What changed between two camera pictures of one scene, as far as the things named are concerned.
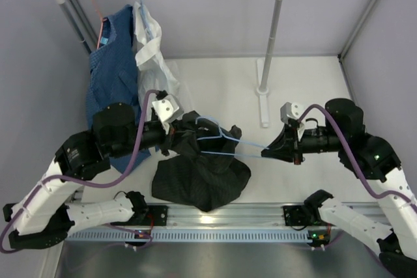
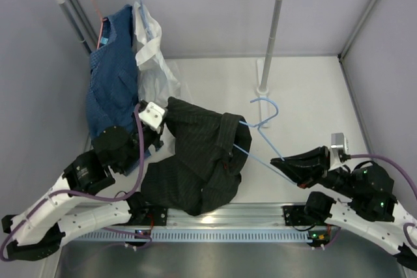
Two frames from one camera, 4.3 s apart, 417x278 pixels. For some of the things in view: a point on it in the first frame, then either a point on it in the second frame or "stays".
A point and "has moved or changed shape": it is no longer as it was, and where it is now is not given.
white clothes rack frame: x=266 y=71 stays
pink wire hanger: x=102 y=19 stays
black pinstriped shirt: x=204 y=172 has moved or changed shape
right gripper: x=286 y=147 to x=305 y=168
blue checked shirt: x=114 y=75 stays
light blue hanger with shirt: x=144 y=12 stays
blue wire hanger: x=244 y=141 to x=257 y=126
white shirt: x=154 y=71 stays
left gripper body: x=152 y=136 stays
